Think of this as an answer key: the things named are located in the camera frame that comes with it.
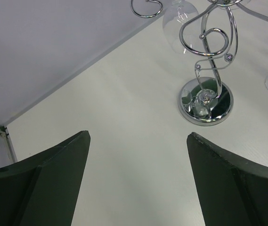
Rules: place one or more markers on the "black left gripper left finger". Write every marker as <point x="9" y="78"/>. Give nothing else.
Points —
<point x="42" y="190"/>

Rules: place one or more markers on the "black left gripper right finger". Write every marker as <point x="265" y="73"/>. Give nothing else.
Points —
<point x="232" y="190"/>

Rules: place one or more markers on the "etched clear wine glass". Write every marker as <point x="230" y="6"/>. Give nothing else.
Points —
<point x="178" y="23"/>

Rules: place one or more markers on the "chrome wine glass rack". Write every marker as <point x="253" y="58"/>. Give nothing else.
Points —
<point x="206" y="100"/>

